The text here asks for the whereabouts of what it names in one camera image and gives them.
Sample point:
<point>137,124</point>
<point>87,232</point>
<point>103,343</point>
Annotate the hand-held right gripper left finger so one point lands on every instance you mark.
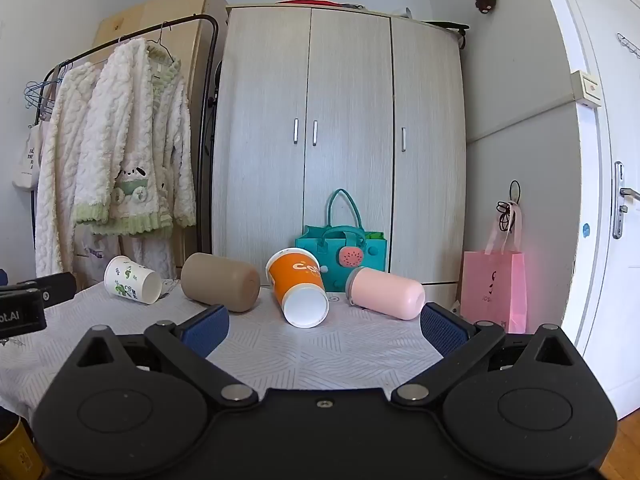
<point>205,331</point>

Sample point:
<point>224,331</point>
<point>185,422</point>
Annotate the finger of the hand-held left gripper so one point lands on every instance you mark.
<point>57,287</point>

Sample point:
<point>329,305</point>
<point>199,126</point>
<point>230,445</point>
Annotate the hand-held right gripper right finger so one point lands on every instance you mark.
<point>442,331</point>

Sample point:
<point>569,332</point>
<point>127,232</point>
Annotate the brown cup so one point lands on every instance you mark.
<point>220,281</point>

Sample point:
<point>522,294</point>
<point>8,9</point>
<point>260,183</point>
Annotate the pink cup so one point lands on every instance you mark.
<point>390,292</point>

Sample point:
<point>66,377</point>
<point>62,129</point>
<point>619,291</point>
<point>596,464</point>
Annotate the white cup with green print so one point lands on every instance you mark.
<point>125,276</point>

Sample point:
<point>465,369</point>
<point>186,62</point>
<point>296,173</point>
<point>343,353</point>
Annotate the orange paper cup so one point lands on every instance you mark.
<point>295,274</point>

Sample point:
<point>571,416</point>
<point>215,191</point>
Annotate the pink paper bag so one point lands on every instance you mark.
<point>492,285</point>

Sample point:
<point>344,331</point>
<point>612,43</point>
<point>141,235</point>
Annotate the teal felt handbag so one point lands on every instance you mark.
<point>372,260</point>

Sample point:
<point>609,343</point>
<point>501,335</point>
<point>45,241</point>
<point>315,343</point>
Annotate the white fluffy robe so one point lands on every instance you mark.
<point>57,170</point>

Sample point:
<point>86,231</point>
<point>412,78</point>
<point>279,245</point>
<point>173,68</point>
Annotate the white tote bag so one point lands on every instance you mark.
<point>27,160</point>

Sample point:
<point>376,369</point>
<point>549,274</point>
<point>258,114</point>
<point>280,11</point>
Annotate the yellow container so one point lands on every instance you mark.
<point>17,452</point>

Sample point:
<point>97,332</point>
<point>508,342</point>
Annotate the white fluffy jacket green trim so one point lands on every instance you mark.
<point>125,125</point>

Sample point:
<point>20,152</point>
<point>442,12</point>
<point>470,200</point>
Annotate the light wood wardrobe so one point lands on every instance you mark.
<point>350,110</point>

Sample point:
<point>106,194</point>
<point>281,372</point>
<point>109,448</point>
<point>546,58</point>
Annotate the black clothes rack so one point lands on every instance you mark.
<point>216,60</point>

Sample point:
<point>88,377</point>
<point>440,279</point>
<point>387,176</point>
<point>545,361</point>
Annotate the white door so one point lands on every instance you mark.
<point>615,120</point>

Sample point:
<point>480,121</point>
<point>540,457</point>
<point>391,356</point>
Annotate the pale wooden cabinet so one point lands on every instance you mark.
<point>150,15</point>

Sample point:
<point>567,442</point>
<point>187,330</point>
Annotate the black item on wardrobe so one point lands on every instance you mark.
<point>447,27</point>

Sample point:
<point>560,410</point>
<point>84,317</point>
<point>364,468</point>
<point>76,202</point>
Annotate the metal door hooks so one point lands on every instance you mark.
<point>627,45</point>

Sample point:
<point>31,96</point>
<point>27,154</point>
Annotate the red item on wardrobe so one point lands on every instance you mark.
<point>310,4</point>

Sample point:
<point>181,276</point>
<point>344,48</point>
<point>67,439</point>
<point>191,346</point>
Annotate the beige wall switch box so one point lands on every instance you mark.
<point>586,87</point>

